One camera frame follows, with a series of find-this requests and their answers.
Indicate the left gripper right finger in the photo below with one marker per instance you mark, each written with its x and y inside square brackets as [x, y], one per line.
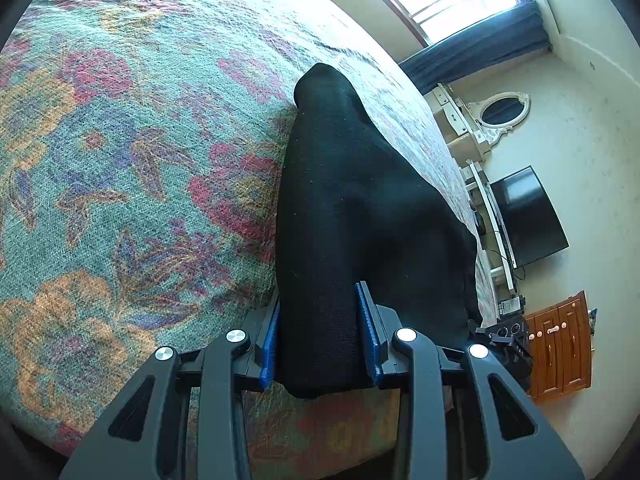
[461, 414]

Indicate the wooden brown cabinet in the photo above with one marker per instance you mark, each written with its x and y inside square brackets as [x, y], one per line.
[560, 343]

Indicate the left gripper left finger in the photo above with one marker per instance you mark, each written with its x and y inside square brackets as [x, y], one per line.
[177, 402]

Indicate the black flat screen television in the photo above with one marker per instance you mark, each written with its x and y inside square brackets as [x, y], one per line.
[532, 227]

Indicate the white oval mirror dresser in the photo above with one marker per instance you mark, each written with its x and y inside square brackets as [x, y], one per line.
[472, 129]

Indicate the black pants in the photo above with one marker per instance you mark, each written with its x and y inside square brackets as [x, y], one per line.
[352, 210]

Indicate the dark blue curtain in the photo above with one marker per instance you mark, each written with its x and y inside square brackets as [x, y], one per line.
[494, 40]

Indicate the white tv stand shelf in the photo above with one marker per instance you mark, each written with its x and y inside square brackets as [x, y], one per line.
[497, 245]

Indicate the floral bedspread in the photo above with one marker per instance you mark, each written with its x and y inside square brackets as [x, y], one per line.
[142, 143]

